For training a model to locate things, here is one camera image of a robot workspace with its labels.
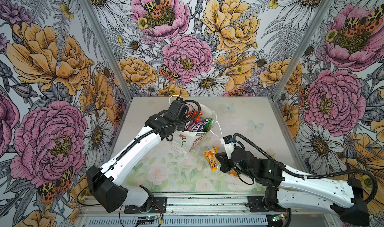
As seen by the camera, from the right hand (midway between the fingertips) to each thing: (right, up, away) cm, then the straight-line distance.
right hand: (217, 160), depth 71 cm
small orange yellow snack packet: (-3, +1, 0) cm, 3 cm away
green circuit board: (+28, -27, 0) cm, 39 cm away
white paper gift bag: (-16, +7, +10) cm, 20 cm away
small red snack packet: (-11, +22, +16) cm, 30 cm away
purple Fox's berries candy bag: (-9, +15, +9) cm, 20 cm away
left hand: (-20, +17, +6) cm, 27 cm away
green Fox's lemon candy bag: (-3, +15, +12) cm, 20 cm away
